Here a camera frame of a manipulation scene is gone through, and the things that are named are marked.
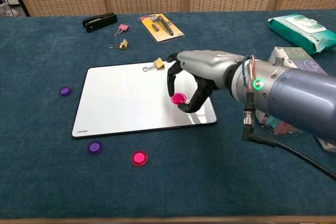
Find black stapler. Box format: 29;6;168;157
81;12;118;34

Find white pastel patterned box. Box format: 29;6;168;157
267;46;336;154

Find pink binder clip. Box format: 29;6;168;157
114;24;131;37

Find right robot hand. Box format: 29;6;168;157
165;49;246;113

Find razor in yellow blister pack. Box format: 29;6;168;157
138;13;184;43

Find purple round magnet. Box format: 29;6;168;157
87;141;103;156
58;86;72;98

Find pink round magnet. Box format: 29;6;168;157
130;150;149;167
171;92;187;105

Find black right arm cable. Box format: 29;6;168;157
241;91;336;180

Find white magnetic whiteboard black rim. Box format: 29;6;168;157
70;57;218;140

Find blue table cloth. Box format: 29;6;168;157
0;8;336;219

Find green wet wipes pack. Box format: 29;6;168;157
267;14;336;56

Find gold binder clip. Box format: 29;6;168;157
108;38;129;50
142;57;166;73

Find clear jar of binder clips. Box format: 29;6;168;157
256;110;300;140

